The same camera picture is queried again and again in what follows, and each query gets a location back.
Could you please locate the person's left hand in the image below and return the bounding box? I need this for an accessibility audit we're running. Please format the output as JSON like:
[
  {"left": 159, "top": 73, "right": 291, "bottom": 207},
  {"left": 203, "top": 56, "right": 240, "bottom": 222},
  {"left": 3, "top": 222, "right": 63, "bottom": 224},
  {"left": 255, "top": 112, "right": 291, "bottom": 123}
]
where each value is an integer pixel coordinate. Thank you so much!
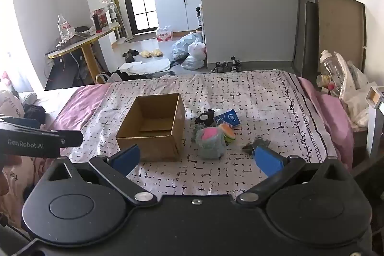
[{"left": 0, "top": 155, "right": 19, "bottom": 196}]

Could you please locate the dark grey patterned cloth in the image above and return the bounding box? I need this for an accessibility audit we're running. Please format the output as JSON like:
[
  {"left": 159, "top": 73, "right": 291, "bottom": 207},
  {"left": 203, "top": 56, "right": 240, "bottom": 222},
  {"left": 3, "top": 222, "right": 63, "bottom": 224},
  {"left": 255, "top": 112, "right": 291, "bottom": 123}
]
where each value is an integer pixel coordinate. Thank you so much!
[{"left": 242, "top": 137, "right": 271, "bottom": 155}]

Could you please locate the pink bed sheet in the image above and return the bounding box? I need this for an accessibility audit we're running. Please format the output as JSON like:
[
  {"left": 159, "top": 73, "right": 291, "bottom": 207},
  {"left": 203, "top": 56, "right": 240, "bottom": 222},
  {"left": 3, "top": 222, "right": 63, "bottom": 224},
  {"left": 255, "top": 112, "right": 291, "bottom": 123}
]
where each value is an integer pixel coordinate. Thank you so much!
[{"left": 0, "top": 76, "right": 354, "bottom": 211}]

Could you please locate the round gold-edged table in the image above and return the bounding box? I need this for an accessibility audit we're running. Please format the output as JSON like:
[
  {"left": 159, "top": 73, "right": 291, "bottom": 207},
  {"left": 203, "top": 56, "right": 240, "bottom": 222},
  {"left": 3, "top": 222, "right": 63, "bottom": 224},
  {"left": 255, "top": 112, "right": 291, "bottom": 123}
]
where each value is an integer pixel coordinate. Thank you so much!
[{"left": 47, "top": 23, "right": 120, "bottom": 85}]

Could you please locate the black cloth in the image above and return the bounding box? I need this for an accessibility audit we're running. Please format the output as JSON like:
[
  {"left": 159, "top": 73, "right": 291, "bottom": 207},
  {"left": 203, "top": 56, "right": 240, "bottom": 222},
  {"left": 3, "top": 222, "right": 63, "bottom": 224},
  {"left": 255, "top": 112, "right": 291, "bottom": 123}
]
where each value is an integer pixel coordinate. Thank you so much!
[{"left": 22, "top": 104, "right": 46, "bottom": 125}]

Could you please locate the clear water bottle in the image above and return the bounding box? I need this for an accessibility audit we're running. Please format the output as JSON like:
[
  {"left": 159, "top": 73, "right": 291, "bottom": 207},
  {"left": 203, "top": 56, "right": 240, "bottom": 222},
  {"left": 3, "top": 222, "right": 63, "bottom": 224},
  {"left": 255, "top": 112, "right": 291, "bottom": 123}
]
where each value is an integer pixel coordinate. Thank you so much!
[{"left": 57, "top": 14, "right": 71, "bottom": 41}]

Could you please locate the white standing fan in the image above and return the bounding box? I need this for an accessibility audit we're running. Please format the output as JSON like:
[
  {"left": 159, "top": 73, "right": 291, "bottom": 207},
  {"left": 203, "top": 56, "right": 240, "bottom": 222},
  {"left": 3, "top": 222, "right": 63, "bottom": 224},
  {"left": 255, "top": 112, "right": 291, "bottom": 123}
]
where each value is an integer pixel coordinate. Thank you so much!
[{"left": 106, "top": 2, "right": 128, "bottom": 44}]

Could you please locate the blue tissue pack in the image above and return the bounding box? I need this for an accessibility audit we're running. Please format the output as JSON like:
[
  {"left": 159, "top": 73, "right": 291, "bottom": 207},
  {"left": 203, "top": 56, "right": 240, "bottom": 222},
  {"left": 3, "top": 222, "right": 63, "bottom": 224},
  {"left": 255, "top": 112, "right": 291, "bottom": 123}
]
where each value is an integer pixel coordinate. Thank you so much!
[{"left": 214, "top": 109, "right": 241, "bottom": 128}]

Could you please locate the red box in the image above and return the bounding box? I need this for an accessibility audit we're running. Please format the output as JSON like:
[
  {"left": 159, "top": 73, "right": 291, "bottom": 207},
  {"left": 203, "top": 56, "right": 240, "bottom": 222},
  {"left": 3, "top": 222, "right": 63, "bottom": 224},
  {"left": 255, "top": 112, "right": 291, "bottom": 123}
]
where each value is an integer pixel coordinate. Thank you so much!
[{"left": 91, "top": 8, "right": 109, "bottom": 29}]

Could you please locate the white and tan box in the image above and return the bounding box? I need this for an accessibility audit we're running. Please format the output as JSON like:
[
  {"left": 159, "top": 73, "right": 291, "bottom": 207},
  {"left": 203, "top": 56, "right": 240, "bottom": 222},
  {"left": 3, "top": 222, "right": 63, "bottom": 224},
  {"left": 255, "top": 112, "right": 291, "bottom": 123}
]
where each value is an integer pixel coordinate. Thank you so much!
[{"left": 365, "top": 85, "right": 384, "bottom": 156}]

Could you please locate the brown cardboard box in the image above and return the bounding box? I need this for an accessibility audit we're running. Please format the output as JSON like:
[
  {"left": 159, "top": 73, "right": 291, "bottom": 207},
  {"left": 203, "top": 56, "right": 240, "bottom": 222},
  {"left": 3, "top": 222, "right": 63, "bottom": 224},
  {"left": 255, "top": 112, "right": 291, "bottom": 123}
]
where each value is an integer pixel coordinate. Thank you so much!
[{"left": 116, "top": 93, "right": 186, "bottom": 163}]

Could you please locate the clear sports bottle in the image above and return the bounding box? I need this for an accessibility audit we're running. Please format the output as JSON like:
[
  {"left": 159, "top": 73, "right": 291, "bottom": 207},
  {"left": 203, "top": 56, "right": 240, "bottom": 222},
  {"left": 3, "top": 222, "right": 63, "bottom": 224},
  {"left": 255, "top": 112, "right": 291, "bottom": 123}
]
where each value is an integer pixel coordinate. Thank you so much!
[{"left": 319, "top": 49, "right": 344, "bottom": 92}]

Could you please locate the small jar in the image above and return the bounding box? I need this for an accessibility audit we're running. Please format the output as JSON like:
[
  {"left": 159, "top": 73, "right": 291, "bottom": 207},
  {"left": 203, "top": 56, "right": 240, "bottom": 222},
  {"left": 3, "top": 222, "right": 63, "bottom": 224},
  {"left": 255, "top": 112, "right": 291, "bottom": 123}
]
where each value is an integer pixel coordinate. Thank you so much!
[{"left": 316, "top": 74, "right": 330, "bottom": 89}]

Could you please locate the orange and green round toy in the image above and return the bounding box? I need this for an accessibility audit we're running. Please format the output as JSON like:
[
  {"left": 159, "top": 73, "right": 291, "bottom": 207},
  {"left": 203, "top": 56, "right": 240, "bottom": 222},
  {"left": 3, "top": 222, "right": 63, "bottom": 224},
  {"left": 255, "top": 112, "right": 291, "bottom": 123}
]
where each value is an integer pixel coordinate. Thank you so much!
[{"left": 218, "top": 123, "right": 236, "bottom": 144}]

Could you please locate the pair of black slippers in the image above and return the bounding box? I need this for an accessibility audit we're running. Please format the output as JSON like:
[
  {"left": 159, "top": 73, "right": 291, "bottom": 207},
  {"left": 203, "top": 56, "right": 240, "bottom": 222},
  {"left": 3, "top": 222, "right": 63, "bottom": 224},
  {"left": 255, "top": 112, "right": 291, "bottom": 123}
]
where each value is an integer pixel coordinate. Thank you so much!
[{"left": 122, "top": 49, "right": 140, "bottom": 62}]

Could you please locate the pale grey plastic bag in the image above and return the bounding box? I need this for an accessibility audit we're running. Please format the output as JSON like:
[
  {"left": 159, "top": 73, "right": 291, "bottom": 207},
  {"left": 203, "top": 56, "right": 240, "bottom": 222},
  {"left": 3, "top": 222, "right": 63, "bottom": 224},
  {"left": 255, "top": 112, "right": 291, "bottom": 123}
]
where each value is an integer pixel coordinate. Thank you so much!
[{"left": 180, "top": 55, "right": 205, "bottom": 70}]

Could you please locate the white kitchen cabinet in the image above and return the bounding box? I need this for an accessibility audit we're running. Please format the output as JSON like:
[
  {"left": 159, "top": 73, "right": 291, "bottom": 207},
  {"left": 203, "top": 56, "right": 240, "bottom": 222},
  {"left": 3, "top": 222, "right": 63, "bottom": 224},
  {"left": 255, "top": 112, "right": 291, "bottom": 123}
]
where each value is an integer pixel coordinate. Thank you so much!
[{"left": 152, "top": 0, "right": 202, "bottom": 32}]

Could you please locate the pack of water bottles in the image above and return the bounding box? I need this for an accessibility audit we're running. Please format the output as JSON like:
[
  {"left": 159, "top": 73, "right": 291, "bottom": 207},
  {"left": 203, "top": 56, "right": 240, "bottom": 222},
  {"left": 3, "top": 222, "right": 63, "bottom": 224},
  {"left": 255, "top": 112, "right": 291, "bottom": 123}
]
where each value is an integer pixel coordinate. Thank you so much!
[{"left": 156, "top": 25, "right": 174, "bottom": 42}]

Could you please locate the black sock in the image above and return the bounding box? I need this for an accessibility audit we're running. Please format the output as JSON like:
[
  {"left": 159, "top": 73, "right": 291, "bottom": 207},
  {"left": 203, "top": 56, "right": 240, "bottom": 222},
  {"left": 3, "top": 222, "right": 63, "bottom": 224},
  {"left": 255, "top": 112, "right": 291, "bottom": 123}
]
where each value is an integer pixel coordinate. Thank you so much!
[{"left": 194, "top": 108, "right": 215, "bottom": 128}]

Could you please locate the white and red plastic bag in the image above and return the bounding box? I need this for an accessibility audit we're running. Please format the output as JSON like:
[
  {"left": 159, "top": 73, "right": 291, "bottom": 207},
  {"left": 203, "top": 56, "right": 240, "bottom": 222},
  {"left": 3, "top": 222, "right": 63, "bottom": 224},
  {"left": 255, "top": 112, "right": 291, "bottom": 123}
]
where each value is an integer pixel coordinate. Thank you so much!
[{"left": 188, "top": 37, "right": 207, "bottom": 61}]

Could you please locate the brown cardboard board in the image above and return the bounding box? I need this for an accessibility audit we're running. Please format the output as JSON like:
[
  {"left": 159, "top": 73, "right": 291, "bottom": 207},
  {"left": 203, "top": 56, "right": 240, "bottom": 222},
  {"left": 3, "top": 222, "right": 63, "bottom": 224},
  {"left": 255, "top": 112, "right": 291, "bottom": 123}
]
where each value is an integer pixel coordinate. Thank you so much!
[{"left": 314, "top": 0, "right": 367, "bottom": 74}]

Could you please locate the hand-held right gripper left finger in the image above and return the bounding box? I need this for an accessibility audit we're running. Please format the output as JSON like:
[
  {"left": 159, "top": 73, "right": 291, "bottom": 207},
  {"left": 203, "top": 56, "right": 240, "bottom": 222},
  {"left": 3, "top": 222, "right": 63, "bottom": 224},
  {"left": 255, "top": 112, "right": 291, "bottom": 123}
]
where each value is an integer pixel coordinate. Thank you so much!
[{"left": 45, "top": 144, "right": 157, "bottom": 205}]

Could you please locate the pair of dark sneakers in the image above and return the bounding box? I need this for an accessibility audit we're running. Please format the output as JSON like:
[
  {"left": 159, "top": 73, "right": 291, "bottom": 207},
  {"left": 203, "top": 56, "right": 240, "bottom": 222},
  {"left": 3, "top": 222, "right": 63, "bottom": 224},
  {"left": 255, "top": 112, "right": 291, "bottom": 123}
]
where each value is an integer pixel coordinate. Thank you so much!
[{"left": 209, "top": 56, "right": 242, "bottom": 74}]

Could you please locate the white black-patterned blanket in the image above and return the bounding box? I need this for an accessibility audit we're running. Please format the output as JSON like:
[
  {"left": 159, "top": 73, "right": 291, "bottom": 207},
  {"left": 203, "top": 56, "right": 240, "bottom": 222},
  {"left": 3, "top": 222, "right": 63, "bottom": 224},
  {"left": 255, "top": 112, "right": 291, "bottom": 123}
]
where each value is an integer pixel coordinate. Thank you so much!
[{"left": 64, "top": 69, "right": 338, "bottom": 196}]

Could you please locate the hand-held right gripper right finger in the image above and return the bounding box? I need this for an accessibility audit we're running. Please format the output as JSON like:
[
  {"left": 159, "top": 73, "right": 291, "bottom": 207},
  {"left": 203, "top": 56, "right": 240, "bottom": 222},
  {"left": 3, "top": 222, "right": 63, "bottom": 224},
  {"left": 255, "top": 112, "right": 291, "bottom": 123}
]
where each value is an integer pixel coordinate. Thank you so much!
[{"left": 236, "top": 145, "right": 349, "bottom": 203}]

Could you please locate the black low cabinet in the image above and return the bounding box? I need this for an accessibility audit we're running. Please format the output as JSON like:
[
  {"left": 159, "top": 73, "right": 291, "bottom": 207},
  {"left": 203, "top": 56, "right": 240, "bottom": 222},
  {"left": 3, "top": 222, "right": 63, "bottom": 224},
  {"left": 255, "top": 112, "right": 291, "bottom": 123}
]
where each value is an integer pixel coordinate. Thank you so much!
[{"left": 44, "top": 48, "right": 101, "bottom": 91}]

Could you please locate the dark grey board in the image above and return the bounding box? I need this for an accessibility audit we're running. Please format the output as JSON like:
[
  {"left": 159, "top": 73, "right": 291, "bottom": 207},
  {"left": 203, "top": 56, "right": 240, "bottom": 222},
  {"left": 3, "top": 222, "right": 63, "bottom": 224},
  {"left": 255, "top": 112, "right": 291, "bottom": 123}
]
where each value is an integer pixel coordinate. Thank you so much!
[{"left": 292, "top": 1, "right": 320, "bottom": 77}]

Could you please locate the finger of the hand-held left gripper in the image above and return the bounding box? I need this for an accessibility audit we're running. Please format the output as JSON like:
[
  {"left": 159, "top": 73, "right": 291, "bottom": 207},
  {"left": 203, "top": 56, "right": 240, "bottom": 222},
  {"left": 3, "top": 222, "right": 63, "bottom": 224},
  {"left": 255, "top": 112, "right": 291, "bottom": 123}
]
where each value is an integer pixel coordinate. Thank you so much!
[{"left": 58, "top": 130, "right": 84, "bottom": 149}]

